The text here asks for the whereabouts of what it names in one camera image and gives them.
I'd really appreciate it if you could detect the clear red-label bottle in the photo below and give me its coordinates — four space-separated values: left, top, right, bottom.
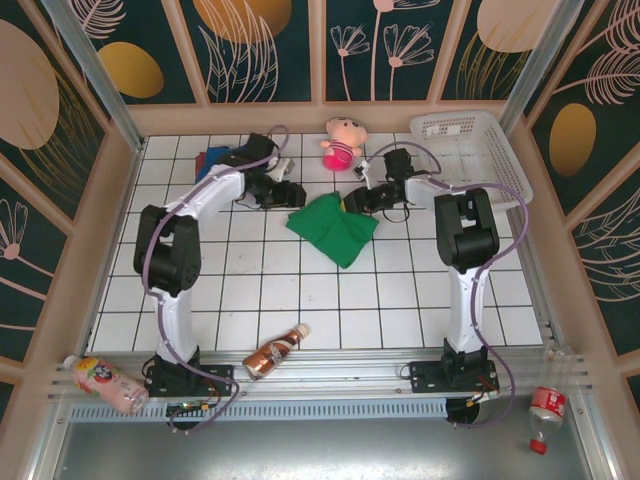
528 342 577 455

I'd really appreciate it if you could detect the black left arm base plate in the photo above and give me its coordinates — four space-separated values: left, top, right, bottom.
142 362 236 400

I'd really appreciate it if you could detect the green tank top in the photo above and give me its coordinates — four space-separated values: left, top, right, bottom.
286 192 380 270

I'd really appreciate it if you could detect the pink plush doll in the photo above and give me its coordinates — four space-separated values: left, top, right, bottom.
319 116 370 173

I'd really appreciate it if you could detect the small circuit board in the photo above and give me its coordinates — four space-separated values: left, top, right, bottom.
167 399 224 417

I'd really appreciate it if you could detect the thin black cable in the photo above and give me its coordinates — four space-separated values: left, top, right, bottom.
380 198 412 225

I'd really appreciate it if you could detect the long aluminium rail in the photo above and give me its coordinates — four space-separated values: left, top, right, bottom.
47 348 586 401

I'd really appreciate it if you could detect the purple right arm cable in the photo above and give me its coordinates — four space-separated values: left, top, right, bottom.
362 141 531 431

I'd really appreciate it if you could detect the blue tank top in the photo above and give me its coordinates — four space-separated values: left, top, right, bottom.
197 144 249 184

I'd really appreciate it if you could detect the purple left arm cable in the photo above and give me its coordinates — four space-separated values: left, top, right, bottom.
141 123 291 436

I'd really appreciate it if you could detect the white plastic basket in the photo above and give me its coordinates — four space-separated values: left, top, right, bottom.
409 110 534 209

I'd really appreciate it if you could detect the short aluminium side rail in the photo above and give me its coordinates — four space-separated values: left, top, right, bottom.
514 207 557 351

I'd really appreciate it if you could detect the grey slotted cable duct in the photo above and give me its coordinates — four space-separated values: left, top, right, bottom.
67 398 450 425

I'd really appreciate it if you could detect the brown coffee bottle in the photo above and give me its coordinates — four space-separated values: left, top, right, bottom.
242 323 310 382

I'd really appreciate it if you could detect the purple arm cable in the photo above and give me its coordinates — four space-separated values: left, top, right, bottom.
141 123 291 436
362 141 531 431

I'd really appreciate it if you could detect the pink drink bottle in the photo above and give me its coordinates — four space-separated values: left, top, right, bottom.
63 353 150 415

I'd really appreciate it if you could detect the aluminium frame post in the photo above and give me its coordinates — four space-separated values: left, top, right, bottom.
42 0 147 152
499 0 584 144

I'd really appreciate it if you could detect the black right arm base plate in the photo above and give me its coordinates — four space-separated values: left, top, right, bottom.
407 359 501 397

